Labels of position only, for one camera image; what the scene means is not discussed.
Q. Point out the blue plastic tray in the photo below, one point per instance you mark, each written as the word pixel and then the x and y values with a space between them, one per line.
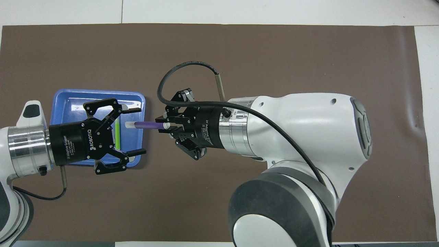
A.
pixel 68 106

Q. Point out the brown table mat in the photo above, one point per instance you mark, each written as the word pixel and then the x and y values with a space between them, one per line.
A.
pixel 103 51

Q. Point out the green pen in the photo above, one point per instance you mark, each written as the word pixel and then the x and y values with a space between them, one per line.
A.
pixel 117 137

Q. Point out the purple pen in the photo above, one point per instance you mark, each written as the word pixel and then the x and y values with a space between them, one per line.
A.
pixel 147 125

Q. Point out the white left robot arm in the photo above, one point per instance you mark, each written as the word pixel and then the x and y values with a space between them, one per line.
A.
pixel 24 144

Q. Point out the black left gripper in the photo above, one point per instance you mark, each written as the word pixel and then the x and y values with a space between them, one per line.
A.
pixel 68 144

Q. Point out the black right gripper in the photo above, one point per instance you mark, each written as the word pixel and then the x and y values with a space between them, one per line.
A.
pixel 209 127

